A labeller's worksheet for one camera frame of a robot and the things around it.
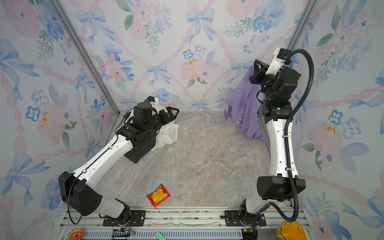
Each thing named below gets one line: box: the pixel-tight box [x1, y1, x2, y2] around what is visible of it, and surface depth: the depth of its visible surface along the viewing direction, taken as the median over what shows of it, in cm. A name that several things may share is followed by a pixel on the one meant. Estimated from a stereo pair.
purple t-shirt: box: [224, 66, 267, 141], surface depth 85 cm
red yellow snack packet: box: [146, 183, 171, 208], surface depth 81 cm
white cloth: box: [151, 120, 179, 151], surface depth 102 cm
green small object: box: [155, 231, 167, 240], surface depth 70 cm
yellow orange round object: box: [276, 220, 307, 240], surface depth 64 cm
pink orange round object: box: [69, 227, 85, 240], surface depth 69 cm
